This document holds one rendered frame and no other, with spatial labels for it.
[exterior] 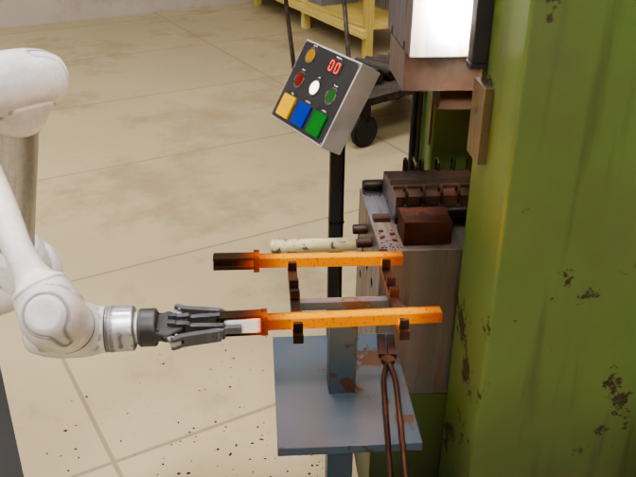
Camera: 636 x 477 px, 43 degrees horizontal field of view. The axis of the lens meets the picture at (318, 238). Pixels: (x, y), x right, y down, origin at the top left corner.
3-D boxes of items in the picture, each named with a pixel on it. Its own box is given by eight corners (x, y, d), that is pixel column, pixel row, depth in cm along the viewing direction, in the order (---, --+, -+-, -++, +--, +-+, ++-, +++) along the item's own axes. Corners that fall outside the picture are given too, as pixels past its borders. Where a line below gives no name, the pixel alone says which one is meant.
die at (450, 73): (402, 92, 192) (405, 52, 188) (388, 68, 210) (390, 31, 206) (573, 88, 196) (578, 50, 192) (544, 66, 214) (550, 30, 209)
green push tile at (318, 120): (316, 138, 246) (327, 115, 245) (304, 131, 252) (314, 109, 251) (320, 140, 247) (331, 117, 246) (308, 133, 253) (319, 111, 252)
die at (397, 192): (394, 223, 209) (396, 194, 205) (381, 192, 227) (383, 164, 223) (551, 219, 212) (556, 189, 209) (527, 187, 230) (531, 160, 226)
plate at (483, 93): (476, 165, 174) (485, 89, 167) (466, 150, 182) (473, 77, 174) (485, 165, 175) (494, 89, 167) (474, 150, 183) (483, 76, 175)
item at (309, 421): (277, 456, 165) (277, 449, 164) (273, 344, 200) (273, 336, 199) (421, 450, 167) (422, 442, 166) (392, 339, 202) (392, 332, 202)
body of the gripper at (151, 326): (141, 331, 162) (187, 329, 163) (136, 356, 154) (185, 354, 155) (137, 299, 158) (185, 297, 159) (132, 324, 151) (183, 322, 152)
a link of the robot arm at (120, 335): (107, 362, 154) (138, 361, 155) (101, 322, 150) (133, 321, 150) (113, 335, 162) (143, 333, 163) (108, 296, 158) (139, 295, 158)
